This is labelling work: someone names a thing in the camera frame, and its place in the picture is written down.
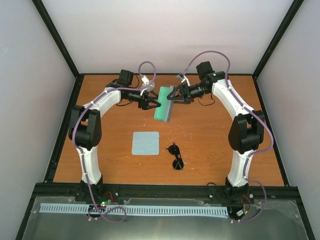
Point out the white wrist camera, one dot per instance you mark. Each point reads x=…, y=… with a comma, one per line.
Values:
x=147, y=85
x=183, y=79

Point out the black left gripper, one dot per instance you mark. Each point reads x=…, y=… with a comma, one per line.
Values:
x=143, y=104

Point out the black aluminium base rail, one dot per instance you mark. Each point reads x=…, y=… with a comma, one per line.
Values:
x=121, y=192

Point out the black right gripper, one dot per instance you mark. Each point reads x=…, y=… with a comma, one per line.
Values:
x=186, y=97

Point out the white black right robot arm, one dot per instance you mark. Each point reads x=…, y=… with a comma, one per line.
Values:
x=246, y=132

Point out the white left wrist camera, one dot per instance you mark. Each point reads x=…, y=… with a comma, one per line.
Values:
x=147, y=85

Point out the grey green glasses case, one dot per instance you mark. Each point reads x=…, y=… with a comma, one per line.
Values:
x=164, y=112

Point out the black right frame post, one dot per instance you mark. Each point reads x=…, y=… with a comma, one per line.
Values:
x=281, y=30

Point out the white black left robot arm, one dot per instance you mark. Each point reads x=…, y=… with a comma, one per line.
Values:
x=85, y=127

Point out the black frame post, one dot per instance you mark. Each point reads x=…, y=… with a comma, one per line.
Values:
x=281, y=30
x=47, y=20

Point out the light blue slotted cable duct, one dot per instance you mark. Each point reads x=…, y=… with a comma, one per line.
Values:
x=139, y=210

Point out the black left frame post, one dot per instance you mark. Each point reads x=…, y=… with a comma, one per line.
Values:
x=47, y=20

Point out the black round sunglasses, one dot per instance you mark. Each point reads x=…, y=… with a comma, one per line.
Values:
x=178, y=163

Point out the light blue cleaning cloth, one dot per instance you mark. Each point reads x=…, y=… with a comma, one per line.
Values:
x=145, y=143

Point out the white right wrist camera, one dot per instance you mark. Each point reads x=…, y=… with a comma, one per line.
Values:
x=183, y=79

